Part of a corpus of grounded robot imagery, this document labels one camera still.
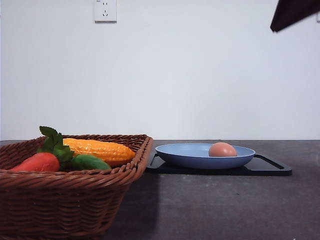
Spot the orange toy corn cob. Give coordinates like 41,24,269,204
63,138,136,162

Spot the white wall socket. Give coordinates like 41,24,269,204
94,0,117,24

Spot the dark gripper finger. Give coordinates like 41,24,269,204
270,0,320,32

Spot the brown egg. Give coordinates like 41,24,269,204
208,142,237,157

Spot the brown wicker basket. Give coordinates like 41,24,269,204
0,134,154,240

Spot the red toy carrot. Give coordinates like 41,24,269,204
10,126,74,172

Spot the blue plate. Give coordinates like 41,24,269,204
155,143,256,170

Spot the black tray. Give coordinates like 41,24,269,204
146,153,292,176

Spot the green toy vegetable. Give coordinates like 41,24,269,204
71,154,111,170

